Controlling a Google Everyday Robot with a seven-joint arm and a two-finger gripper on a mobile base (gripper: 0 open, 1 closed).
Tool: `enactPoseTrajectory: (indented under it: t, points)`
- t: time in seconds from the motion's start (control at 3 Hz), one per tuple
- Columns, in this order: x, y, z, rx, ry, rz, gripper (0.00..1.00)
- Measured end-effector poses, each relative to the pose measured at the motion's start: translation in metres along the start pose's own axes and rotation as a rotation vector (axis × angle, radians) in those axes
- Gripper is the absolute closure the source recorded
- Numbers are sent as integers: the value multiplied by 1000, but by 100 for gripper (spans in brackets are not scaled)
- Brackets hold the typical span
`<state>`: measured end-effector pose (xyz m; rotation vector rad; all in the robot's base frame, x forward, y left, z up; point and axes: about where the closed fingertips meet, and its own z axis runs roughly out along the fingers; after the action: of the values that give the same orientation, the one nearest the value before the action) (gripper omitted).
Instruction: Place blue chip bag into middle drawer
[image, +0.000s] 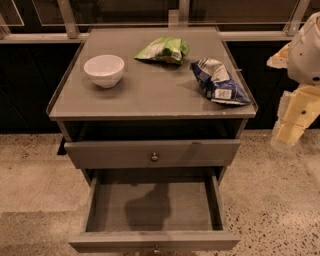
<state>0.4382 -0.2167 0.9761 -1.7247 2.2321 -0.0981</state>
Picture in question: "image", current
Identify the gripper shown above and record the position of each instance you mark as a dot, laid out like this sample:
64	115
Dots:
305	55

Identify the blue chip bag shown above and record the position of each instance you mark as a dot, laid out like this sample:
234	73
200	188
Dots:
217	84

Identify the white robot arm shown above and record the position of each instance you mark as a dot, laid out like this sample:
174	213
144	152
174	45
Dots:
303	65

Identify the grey top drawer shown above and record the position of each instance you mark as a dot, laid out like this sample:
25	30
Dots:
137	154

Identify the green chip bag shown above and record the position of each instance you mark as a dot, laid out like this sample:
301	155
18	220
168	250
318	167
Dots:
171	50

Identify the brass top drawer knob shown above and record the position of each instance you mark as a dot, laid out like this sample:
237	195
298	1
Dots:
154	157

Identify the brass drawer knob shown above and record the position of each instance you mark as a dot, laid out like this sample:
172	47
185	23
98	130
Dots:
154	157
156	250

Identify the grey wooden drawer cabinet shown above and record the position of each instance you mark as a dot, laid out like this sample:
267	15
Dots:
152	101

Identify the grey open middle drawer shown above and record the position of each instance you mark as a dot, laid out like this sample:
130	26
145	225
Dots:
131	210

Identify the brass middle drawer knob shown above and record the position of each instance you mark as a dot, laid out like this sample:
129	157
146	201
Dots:
156	250

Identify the white ceramic bowl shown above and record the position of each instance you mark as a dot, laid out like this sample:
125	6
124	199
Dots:
105	70

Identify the metal railing frame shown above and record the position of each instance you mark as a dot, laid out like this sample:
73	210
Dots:
66	21

